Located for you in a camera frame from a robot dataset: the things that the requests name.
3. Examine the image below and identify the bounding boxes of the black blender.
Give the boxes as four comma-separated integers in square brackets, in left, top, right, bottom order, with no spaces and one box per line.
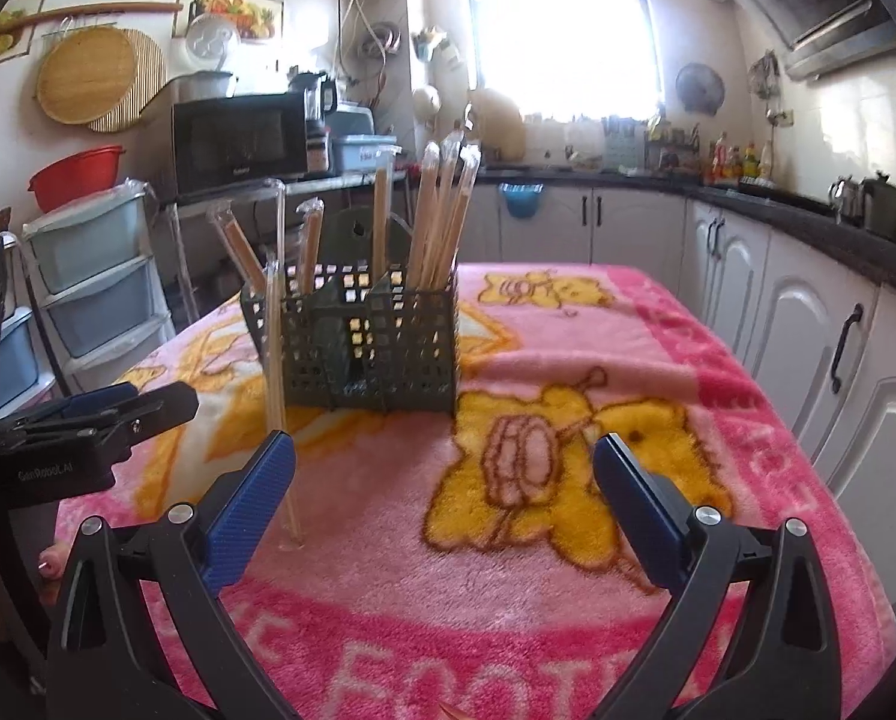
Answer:
[289,70,338,174]

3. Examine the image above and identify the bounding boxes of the blue hanging bag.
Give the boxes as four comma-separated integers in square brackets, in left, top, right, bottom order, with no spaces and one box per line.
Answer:
[498,181,547,221]

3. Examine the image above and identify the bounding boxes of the pastel plastic drawer tower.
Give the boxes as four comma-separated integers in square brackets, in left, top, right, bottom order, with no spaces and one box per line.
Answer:
[0,304,59,422]

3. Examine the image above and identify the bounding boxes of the coiled hose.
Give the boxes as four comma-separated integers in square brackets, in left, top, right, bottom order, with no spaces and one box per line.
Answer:
[368,22,404,58]

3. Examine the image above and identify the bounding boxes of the round ribbed bamboo mat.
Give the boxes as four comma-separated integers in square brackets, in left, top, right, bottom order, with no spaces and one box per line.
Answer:
[88,28,168,135]

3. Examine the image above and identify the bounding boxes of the steel kitchen shelf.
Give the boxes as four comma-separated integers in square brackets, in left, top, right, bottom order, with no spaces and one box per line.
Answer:
[155,168,408,317]

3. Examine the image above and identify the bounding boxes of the white round plastic lid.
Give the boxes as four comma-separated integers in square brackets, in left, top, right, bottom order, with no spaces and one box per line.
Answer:
[184,12,243,73]

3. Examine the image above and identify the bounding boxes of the sleeved chopstick pair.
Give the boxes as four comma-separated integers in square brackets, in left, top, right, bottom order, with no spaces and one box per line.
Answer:
[262,259,308,550]

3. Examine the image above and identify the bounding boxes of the black microwave oven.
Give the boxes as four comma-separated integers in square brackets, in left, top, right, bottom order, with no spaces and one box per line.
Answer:
[170,91,311,197]

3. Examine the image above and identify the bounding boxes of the long wooden rolling pin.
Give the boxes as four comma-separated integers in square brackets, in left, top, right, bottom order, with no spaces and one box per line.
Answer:
[0,1,185,35]

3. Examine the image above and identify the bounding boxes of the white plastic bin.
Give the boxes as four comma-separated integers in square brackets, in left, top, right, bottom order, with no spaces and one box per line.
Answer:
[169,70,238,103]

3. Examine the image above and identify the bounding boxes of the kitchen window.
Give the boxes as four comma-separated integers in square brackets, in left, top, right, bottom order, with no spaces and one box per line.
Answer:
[466,0,663,122]

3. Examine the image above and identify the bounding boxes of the fruit wall poster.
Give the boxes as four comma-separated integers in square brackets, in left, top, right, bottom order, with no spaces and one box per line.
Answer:
[173,0,281,43]
[0,0,50,58]

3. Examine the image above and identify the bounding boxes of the small wall fan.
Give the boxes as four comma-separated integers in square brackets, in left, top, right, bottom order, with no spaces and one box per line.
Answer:
[674,61,726,118]

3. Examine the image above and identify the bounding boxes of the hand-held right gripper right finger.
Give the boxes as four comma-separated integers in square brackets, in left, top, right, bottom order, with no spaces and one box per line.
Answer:
[592,433,843,720]

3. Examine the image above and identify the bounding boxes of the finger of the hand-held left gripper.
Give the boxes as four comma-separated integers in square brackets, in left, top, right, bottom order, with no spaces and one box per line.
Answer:
[80,381,200,458]
[13,382,140,430]

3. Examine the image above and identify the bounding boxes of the blue dish box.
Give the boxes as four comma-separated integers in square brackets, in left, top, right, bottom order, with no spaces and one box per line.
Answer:
[331,133,403,173]

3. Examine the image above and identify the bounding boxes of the dark green mesh utensil basket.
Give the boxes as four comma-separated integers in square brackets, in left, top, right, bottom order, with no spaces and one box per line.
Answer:
[239,208,460,415]

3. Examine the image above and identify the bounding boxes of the bunch of chopsticks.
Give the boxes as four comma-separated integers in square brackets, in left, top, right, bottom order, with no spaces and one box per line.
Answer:
[208,122,486,299]

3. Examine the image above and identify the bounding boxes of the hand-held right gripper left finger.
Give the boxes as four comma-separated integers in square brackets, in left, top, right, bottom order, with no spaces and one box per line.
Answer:
[46,429,299,720]

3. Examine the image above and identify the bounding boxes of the white base cabinets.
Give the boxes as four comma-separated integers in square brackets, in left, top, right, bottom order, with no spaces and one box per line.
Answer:
[459,178,896,617]

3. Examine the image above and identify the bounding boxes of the red plastic basin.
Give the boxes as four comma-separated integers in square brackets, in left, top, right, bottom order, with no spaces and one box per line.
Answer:
[26,145,127,213]

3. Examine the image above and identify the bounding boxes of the wooden cutting board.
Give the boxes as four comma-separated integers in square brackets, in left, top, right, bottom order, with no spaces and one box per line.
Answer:
[468,87,528,159]

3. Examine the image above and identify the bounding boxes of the blue plastic drawer tower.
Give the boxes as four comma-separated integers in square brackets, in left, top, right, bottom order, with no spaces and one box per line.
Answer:
[22,180,179,392]

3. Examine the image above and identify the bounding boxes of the pink printed bear blanket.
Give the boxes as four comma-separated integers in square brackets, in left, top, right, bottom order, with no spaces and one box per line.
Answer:
[53,262,896,720]

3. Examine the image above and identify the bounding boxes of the blue knife organiser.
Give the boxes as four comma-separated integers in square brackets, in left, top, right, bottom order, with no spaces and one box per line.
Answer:
[601,117,645,167]

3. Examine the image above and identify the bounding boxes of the black kitchen countertop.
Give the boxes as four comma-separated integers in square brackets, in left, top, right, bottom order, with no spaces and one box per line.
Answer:
[459,160,896,295]

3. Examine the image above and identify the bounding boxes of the round bamboo tray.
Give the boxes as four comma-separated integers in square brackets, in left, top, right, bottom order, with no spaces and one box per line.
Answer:
[35,28,138,125]

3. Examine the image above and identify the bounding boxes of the steel kettle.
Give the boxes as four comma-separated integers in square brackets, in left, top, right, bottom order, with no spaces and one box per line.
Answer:
[827,175,866,227]

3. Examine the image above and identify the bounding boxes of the wall organiser with items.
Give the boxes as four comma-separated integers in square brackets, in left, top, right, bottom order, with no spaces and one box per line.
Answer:
[410,25,465,65]

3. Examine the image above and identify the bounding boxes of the hanging kitchen utensils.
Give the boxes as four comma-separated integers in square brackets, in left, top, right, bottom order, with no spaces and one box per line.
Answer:
[747,50,783,122]

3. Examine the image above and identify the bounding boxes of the row of condiment bottles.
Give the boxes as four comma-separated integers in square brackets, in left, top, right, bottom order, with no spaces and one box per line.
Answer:
[706,133,780,185]

